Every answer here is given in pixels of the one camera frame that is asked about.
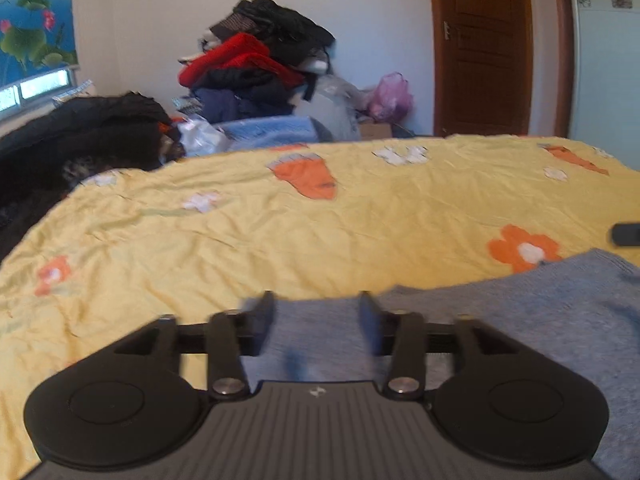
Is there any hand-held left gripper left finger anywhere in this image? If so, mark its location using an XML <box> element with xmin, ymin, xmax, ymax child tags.
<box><xmin>114</xmin><ymin>290</ymin><xmax>277</xmax><ymax>402</ymax></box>

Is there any brown wooden door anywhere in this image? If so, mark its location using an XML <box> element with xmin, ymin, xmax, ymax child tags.
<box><xmin>426</xmin><ymin>0</ymin><xmax>575</xmax><ymax>137</ymax></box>

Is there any clear plastic bag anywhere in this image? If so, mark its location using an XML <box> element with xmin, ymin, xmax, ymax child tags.
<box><xmin>299</xmin><ymin>72</ymin><xmax>372</xmax><ymax>143</ymax></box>

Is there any white plastic bag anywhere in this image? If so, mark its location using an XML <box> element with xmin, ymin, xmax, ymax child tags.
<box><xmin>176</xmin><ymin>116</ymin><xmax>232</xmax><ymax>158</ymax></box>

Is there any grey knit sweater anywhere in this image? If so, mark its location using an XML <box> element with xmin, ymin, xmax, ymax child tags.
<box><xmin>240</xmin><ymin>247</ymin><xmax>640</xmax><ymax>480</ymax></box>

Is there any window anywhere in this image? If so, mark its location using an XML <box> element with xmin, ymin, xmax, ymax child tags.
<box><xmin>0</xmin><ymin>66</ymin><xmax>82</xmax><ymax>117</ymax></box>

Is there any cardboard box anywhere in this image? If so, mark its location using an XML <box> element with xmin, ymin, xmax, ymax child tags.
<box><xmin>358</xmin><ymin>120</ymin><xmax>394</xmax><ymax>141</ymax></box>

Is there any yellow flower print blanket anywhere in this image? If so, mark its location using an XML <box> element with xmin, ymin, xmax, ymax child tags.
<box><xmin>0</xmin><ymin>135</ymin><xmax>640</xmax><ymax>480</ymax></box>

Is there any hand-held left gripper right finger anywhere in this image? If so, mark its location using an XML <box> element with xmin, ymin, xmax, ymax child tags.
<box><xmin>358</xmin><ymin>290</ymin><xmax>522</xmax><ymax>402</ymax></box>

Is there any navy clothes pile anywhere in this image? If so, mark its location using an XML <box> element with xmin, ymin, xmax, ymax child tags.
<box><xmin>191</xmin><ymin>67</ymin><xmax>315</xmax><ymax>124</ymax></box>

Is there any lotus wall poster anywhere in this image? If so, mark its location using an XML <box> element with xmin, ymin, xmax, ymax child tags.
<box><xmin>0</xmin><ymin>0</ymin><xmax>79</xmax><ymax>84</ymax></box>

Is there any red garment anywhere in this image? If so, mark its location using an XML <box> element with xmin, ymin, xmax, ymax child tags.
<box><xmin>178</xmin><ymin>32</ymin><xmax>307</xmax><ymax>89</ymax></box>

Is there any light blue blanket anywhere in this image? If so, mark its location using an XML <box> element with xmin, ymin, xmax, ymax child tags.
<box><xmin>219</xmin><ymin>115</ymin><xmax>322</xmax><ymax>152</ymax></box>

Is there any black jacket pile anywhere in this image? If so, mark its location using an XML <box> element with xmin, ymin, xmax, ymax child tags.
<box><xmin>0</xmin><ymin>91</ymin><xmax>182</xmax><ymax>263</ymax></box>

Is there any pink plastic bag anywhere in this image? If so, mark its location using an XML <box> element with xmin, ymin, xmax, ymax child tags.
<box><xmin>366</xmin><ymin>72</ymin><xmax>415</xmax><ymax>124</ymax></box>

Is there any black clothes pile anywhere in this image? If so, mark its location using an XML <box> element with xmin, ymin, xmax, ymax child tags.
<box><xmin>201</xmin><ymin>0</ymin><xmax>337</xmax><ymax>70</ymax></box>

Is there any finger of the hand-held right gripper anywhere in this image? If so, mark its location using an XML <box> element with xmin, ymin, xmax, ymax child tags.
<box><xmin>610</xmin><ymin>222</ymin><xmax>640</xmax><ymax>247</ymax></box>

